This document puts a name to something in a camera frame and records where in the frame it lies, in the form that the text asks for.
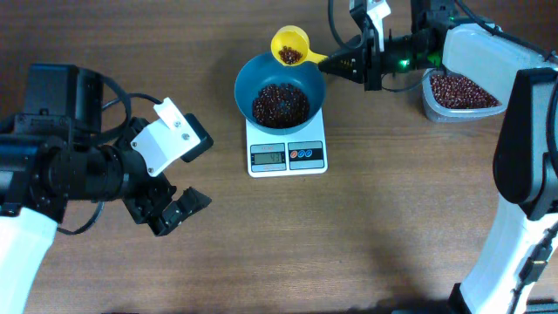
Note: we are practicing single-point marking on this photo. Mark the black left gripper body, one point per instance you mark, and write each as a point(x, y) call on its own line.
point(166, 191)

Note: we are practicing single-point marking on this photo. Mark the yellow plastic measuring scoop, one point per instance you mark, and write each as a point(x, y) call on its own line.
point(290, 46)

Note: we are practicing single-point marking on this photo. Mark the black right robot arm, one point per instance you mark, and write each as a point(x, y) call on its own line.
point(522, 77)

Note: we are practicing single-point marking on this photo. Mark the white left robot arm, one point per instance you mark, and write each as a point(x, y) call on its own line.
point(55, 152)

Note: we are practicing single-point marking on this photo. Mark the blue plastic bowl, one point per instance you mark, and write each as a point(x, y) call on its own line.
point(265, 70)

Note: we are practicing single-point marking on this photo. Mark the red beans in bowl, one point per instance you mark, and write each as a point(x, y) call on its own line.
point(281, 106)

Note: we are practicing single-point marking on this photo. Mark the white digital kitchen scale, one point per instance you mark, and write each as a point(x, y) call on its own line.
point(285, 154)

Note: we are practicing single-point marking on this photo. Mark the red adzuki beans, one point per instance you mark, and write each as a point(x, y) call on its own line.
point(460, 93)

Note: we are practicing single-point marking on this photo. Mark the clear plastic food container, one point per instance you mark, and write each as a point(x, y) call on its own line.
point(437, 113)

